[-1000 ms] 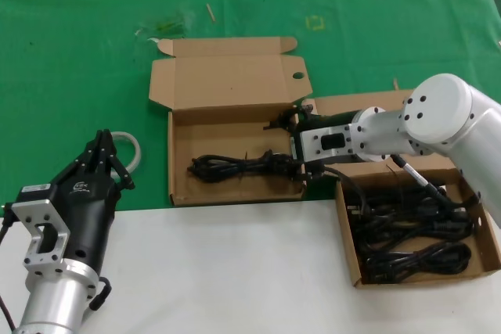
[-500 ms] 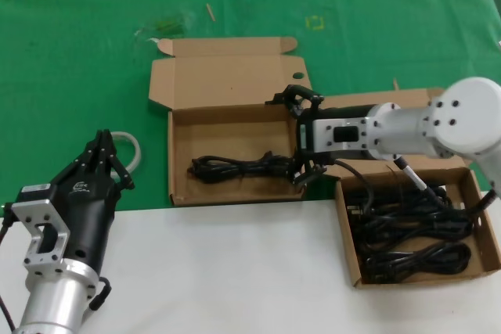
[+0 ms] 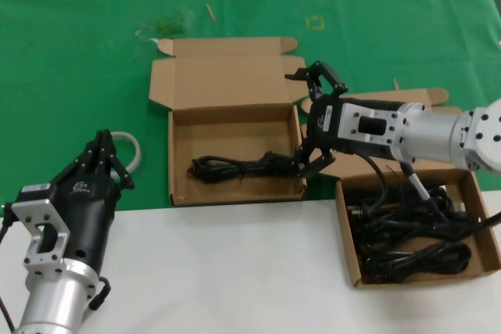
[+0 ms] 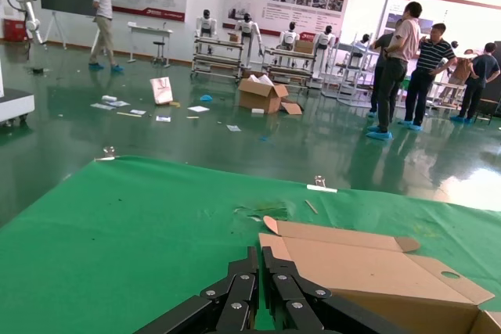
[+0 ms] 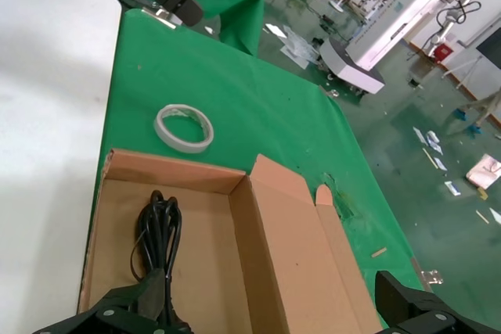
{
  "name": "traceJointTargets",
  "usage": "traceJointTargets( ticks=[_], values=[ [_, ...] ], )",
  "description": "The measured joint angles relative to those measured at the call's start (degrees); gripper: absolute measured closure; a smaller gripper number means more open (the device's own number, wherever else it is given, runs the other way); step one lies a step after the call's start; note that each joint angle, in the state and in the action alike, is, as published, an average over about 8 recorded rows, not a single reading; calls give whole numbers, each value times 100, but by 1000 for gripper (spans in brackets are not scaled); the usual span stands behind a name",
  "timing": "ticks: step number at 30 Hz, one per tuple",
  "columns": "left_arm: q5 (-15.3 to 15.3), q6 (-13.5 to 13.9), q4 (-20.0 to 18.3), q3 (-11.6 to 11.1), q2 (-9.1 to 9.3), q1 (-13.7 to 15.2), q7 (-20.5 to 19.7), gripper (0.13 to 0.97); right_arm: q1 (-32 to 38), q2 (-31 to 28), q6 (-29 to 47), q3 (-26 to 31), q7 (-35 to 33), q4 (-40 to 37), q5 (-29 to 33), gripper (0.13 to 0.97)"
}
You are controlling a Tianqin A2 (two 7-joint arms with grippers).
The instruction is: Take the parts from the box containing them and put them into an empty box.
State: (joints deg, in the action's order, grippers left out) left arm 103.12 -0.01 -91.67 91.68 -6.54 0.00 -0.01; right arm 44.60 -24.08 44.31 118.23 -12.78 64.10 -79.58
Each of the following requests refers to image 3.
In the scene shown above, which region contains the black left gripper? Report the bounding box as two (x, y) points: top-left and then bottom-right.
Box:
(50, 129), (136, 272)

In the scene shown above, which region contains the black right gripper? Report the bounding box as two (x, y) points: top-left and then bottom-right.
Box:
(283, 60), (405, 179)

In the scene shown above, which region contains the black power cable bundle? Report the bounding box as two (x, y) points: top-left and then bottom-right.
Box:
(362, 242), (473, 285)
(347, 187), (478, 247)
(186, 149), (302, 185)

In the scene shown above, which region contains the open brown cardboard box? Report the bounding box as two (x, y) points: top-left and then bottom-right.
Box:
(300, 88), (495, 290)
(147, 35), (313, 207)

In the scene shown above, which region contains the clear tape roll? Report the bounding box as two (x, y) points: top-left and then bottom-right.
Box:
(110, 130), (142, 173)

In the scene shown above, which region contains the green table cloth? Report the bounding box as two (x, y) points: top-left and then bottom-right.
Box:
(0, 0), (501, 220)

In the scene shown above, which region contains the clear plastic wrapper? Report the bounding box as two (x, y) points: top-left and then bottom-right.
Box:
(135, 11), (196, 44)

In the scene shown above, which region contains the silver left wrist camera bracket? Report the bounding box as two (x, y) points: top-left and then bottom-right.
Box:
(10, 183), (72, 274)

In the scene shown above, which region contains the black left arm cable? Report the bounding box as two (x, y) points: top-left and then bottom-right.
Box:
(88, 275), (114, 314)

